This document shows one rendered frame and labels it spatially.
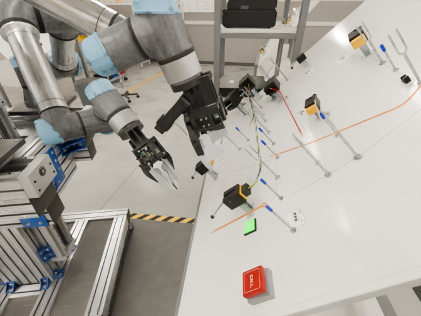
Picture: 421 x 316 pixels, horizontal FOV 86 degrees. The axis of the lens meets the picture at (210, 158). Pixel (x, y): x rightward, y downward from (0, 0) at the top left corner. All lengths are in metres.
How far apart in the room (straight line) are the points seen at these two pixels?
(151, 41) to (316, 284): 0.51
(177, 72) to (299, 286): 0.45
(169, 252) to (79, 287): 0.61
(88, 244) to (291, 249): 1.52
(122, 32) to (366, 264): 0.55
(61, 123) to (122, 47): 0.35
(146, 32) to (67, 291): 1.50
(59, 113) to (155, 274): 1.34
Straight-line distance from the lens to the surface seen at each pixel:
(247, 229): 0.64
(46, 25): 0.96
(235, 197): 0.62
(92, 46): 0.49
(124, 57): 0.48
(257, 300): 0.53
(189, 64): 0.46
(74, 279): 1.72
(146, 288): 1.78
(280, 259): 0.54
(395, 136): 0.61
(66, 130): 0.74
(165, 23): 0.45
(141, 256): 1.92
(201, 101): 0.49
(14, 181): 0.93
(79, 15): 0.63
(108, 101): 0.66
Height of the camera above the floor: 1.55
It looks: 33 degrees down
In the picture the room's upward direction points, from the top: straight up
